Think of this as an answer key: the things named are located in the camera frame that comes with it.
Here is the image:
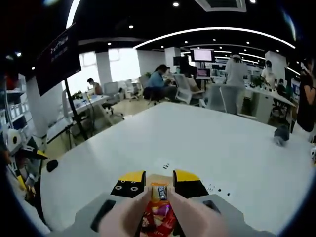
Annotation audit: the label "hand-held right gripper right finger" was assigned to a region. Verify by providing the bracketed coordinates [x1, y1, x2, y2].
[172, 169, 275, 237]

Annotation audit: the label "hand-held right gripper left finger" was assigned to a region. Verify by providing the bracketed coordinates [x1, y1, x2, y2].
[53, 169, 147, 237]

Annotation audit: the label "pink food tongs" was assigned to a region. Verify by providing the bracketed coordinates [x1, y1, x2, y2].
[98, 186, 229, 237]

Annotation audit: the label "large red food packet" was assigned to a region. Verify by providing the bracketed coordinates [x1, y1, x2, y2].
[140, 201, 177, 234]

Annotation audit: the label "beige hexagonal container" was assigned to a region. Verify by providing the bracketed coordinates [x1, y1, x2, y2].
[145, 173, 175, 188]

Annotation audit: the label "small black object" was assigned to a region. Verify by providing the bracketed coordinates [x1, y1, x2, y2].
[46, 159, 59, 173]

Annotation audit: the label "white storage shelf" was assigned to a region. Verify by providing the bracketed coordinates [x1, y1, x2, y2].
[0, 74, 34, 139]

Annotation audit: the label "black display stand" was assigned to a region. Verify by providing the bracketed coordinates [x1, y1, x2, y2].
[64, 79, 88, 141]

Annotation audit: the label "white office desk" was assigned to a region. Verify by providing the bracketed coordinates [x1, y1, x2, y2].
[46, 95, 112, 143]

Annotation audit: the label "large black display screen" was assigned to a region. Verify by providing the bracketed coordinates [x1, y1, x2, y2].
[35, 23, 82, 97]

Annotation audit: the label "grey pouch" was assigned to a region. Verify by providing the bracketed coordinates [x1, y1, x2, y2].
[274, 125, 290, 146]

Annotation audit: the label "white office chair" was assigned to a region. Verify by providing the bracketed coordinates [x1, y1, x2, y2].
[172, 73, 205, 104]
[103, 81, 124, 104]
[124, 80, 140, 102]
[206, 85, 239, 114]

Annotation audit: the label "white ceiling light strip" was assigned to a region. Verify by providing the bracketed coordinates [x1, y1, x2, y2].
[66, 0, 81, 29]

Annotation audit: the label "curved ceiling light strip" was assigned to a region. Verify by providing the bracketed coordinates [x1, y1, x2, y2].
[133, 26, 296, 50]

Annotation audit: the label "ceiling air conditioner vent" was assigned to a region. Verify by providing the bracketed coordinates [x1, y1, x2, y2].
[195, 0, 247, 12]

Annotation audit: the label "lit wall screen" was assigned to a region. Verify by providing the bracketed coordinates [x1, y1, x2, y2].
[192, 48, 213, 62]

